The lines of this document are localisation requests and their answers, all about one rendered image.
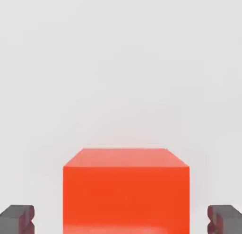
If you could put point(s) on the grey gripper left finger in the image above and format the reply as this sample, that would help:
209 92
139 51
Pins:
15 220

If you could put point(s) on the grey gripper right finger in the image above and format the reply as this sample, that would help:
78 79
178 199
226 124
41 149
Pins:
226 220

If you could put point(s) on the small red cube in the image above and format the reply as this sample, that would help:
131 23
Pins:
126 196

